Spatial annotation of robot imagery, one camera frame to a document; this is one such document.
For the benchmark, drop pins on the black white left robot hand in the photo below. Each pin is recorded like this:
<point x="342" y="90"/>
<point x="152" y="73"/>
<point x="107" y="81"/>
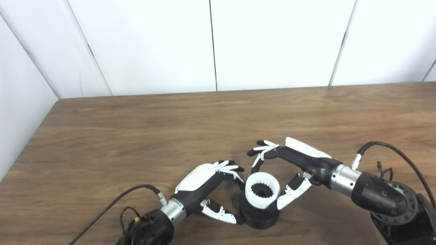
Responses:
<point x="197" y="178"/>

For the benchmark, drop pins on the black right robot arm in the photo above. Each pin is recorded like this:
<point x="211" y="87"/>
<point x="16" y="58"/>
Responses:
<point x="385" y="197"/>

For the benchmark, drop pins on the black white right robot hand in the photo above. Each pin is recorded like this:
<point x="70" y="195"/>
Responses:
<point x="313" y="163"/>

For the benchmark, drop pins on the round black plastic part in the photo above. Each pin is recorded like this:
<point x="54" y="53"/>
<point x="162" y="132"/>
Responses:
<point x="259" y="217"/>

